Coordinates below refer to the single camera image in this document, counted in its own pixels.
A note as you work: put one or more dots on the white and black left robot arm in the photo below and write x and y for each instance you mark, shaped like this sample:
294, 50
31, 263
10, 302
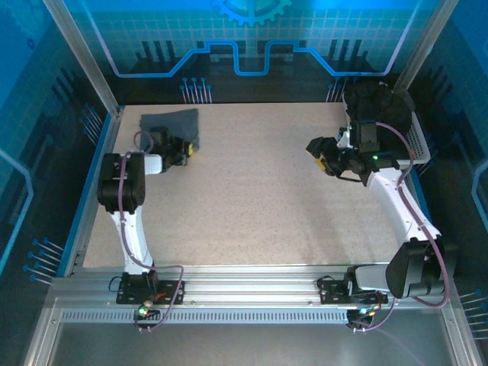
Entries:
129, 236

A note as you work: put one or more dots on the grey metal sheet shelf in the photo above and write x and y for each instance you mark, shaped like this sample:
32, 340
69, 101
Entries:
248, 343

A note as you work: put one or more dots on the aluminium table rail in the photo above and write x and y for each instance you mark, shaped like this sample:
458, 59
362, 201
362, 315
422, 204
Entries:
248, 284

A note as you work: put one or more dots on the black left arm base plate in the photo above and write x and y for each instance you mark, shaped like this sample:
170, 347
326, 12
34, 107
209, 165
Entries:
133, 294

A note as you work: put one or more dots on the small board with lit LEDs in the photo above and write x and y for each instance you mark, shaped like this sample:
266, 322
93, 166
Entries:
146, 310
362, 314

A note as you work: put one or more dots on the aluminium frame post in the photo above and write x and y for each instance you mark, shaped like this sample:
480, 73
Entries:
425, 45
82, 57

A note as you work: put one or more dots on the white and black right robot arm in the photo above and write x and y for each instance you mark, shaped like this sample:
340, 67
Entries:
389, 198

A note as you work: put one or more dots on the white plastic basket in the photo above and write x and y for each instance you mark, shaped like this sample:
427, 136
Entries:
417, 137

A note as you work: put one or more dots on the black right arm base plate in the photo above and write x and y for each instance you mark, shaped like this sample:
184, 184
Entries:
333, 291

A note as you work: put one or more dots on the pile of black clothes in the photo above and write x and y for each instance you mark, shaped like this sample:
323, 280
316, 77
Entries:
377, 99

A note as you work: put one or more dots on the grey t-shirt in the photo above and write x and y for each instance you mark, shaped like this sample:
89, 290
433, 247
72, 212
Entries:
179, 122

